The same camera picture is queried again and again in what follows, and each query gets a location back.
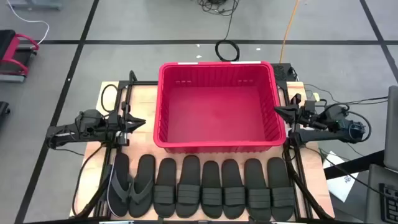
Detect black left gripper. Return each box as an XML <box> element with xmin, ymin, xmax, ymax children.
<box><xmin>106</xmin><ymin>109</ymin><xmax>146</xmax><ymax>146</ymax></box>

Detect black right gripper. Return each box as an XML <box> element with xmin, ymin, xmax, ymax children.
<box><xmin>274</xmin><ymin>104</ymin><xmax>328</xmax><ymax>130</ymax></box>

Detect black slide sandal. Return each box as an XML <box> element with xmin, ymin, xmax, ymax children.
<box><xmin>175</xmin><ymin>154</ymin><xmax>201</xmax><ymax>218</ymax></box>
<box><xmin>244</xmin><ymin>157</ymin><xmax>272</xmax><ymax>222</ymax></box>
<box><xmin>221</xmin><ymin>158</ymin><xmax>246</xmax><ymax>220</ymax></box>
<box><xmin>266</xmin><ymin>156</ymin><xmax>295</xmax><ymax>222</ymax></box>
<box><xmin>153</xmin><ymin>157</ymin><xmax>177</xmax><ymax>218</ymax></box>
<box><xmin>200</xmin><ymin>160</ymin><xmax>224</xmax><ymax>220</ymax></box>

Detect red plastic bin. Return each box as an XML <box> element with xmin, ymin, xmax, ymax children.
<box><xmin>153</xmin><ymin>61</ymin><xmax>287</xmax><ymax>154</ymax></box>

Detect black flip-flop sandal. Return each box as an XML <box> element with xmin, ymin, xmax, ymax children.
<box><xmin>107</xmin><ymin>152</ymin><xmax>131</xmax><ymax>218</ymax></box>
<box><xmin>128</xmin><ymin>154</ymin><xmax>156</xmax><ymax>218</ymax></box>

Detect black bar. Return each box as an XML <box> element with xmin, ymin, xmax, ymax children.
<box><xmin>323</xmin><ymin>150</ymin><xmax>386</xmax><ymax>180</ymax></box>

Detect white paper sheet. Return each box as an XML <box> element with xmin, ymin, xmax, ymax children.
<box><xmin>323</xmin><ymin>151</ymin><xmax>360</xmax><ymax>203</ymax></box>

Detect grey monitor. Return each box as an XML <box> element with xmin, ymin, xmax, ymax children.
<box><xmin>384</xmin><ymin>85</ymin><xmax>398</xmax><ymax>172</ymax></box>

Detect grey desk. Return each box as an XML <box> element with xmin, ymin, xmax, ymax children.
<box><xmin>364</xmin><ymin>164</ymin><xmax>398</xmax><ymax>224</ymax></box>

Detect black keyboard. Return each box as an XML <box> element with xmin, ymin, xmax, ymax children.
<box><xmin>379</xmin><ymin>182</ymin><xmax>398</xmax><ymax>224</ymax></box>

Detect grey metal base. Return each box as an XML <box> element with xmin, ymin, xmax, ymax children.
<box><xmin>6</xmin><ymin>0</ymin><xmax>63</xmax><ymax>11</ymax></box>

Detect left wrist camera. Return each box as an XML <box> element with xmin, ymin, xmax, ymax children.
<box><xmin>117</xmin><ymin>130</ymin><xmax>130</xmax><ymax>146</ymax></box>

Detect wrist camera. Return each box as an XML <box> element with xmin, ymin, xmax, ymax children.
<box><xmin>303</xmin><ymin>99</ymin><xmax>317</xmax><ymax>114</ymax></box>
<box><xmin>117</xmin><ymin>130</ymin><xmax>130</xmax><ymax>146</ymax></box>

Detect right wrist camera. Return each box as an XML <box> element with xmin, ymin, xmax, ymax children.
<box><xmin>303</xmin><ymin>99</ymin><xmax>317</xmax><ymax>114</ymax></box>

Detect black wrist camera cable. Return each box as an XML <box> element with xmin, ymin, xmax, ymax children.
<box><xmin>100</xmin><ymin>83</ymin><xmax>121</xmax><ymax>113</ymax></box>

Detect black aluminium frame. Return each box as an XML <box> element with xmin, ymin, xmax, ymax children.
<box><xmin>74</xmin><ymin>70</ymin><xmax>159</xmax><ymax>218</ymax></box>
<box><xmin>275</xmin><ymin>80</ymin><xmax>335</xmax><ymax>220</ymax></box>

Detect black power cables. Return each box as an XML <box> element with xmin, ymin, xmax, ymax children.
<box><xmin>303</xmin><ymin>83</ymin><xmax>389</xmax><ymax>106</ymax></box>

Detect thin white cable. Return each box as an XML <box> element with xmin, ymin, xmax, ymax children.
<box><xmin>106</xmin><ymin>155</ymin><xmax>121</xmax><ymax>218</ymax></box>

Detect black arm base cable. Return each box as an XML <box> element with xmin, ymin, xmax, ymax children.
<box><xmin>71</xmin><ymin>144</ymin><xmax>108</xmax><ymax>218</ymax></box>

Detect long black cable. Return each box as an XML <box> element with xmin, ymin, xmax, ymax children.
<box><xmin>318</xmin><ymin>147</ymin><xmax>386</xmax><ymax>198</ymax></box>

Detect orange floor cable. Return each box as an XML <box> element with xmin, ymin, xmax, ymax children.
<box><xmin>279</xmin><ymin>0</ymin><xmax>301</xmax><ymax>64</ymax></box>

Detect coiled black cable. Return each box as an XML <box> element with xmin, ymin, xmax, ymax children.
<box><xmin>214</xmin><ymin>12</ymin><xmax>241</xmax><ymax>62</ymax></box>

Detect tangled black cable bundle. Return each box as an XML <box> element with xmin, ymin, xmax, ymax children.
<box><xmin>197</xmin><ymin>0</ymin><xmax>240</xmax><ymax>16</ymax></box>

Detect white floor cable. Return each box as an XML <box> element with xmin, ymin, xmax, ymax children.
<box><xmin>6</xmin><ymin>0</ymin><xmax>50</xmax><ymax>45</ymax></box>

